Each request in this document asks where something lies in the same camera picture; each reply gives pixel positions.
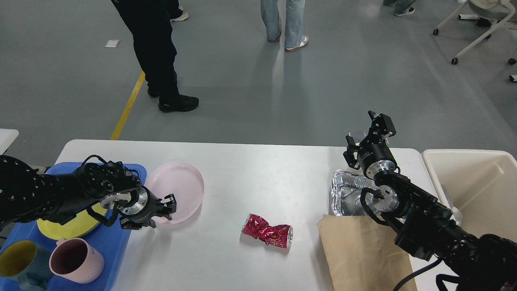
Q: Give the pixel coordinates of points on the white side table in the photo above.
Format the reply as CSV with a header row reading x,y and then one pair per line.
x,y
7,137

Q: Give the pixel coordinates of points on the pink plastic cup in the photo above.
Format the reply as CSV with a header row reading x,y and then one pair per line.
x,y
74,259

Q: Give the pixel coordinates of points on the yellow plastic plate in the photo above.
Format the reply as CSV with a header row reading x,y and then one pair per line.
x,y
81,225

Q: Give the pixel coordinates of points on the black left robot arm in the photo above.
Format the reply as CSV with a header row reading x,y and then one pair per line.
x,y
107,191

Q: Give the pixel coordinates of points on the crushed red can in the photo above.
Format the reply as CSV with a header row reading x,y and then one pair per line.
x,y
258,228

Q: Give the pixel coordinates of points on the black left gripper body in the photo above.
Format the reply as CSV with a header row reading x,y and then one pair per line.
x,y
143,209

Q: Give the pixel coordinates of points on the blue plastic tray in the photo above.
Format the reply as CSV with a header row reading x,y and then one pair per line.
x,y
109,241

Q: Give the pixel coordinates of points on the aluminium foil tray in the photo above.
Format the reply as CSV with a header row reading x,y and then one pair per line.
x,y
345,194

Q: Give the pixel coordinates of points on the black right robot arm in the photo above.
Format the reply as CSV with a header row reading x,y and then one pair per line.
x,y
423,225

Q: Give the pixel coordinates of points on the beige plastic bin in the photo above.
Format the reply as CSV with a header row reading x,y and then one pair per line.
x,y
480,186

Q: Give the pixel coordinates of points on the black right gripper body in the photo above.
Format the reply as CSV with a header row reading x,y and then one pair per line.
x,y
376,158

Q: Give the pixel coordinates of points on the person in black trousers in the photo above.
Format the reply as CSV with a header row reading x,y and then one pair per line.
x,y
149,23

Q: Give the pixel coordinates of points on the brown paper bag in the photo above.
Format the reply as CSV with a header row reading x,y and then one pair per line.
x,y
361,254

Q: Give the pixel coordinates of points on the teal mug yellow inside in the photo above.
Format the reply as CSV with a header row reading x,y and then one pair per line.
x,y
27,263

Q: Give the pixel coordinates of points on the white office chair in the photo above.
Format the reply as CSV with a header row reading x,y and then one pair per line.
x,y
492,14

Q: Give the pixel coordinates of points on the person in blue jeans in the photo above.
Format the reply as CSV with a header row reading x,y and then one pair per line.
x,y
294,38

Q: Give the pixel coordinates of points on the pink plastic plate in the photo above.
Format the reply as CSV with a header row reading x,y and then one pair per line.
x,y
185,182

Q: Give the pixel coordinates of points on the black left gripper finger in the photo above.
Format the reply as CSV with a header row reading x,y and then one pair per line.
x,y
166,207
128,224

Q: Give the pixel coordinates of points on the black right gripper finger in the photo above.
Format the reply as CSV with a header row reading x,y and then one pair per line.
x,y
381,128
350,153

